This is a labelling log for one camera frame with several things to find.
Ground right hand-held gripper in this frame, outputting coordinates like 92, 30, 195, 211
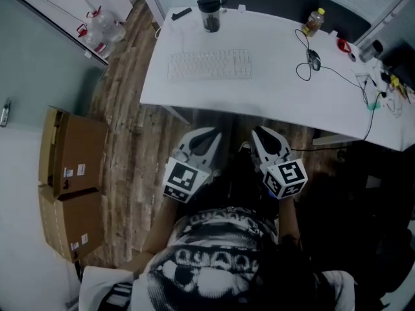
250, 126, 309, 201

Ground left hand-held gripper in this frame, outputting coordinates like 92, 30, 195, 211
163, 127, 224, 203

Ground black computer mouse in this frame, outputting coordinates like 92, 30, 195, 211
307, 48, 323, 72

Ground person's right forearm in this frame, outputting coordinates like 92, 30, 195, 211
275, 195, 303, 251

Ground person's left forearm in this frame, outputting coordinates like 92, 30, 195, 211
123, 196, 183, 273

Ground white desk leg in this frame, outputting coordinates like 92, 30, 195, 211
161, 105, 193, 126

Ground person's dark trousers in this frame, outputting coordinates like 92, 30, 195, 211
207, 146, 279, 216

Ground white keyboard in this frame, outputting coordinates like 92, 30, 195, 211
167, 49, 254, 84

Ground clear plastic bag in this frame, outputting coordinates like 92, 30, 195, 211
354, 72, 373, 91

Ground open cardboard box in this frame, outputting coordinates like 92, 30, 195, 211
38, 106, 110, 201

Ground black and white patterned shirt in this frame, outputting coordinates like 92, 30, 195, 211
78, 205, 359, 311

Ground black lidded tumbler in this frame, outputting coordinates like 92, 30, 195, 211
196, 0, 228, 33

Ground yellow-capped drink bottle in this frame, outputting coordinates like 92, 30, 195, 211
302, 7, 326, 38

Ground black remote control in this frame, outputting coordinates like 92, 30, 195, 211
171, 7, 193, 21

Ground black office chair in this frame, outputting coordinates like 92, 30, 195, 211
301, 139, 415, 304

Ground clear glass jar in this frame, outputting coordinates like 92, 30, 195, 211
359, 39, 385, 63

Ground black desk partition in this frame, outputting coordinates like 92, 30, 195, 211
220, 0, 372, 43

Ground large clear water jug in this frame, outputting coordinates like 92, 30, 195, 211
76, 23, 113, 60
85, 6, 127, 43

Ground closed cardboard box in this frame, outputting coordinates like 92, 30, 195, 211
38, 183, 105, 264

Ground white keyboard cable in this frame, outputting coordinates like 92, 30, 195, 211
154, 20, 197, 53

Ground tangle of thin cables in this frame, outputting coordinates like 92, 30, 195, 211
365, 66, 415, 120

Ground metal door handle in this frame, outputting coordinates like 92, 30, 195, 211
0, 98, 12, 128

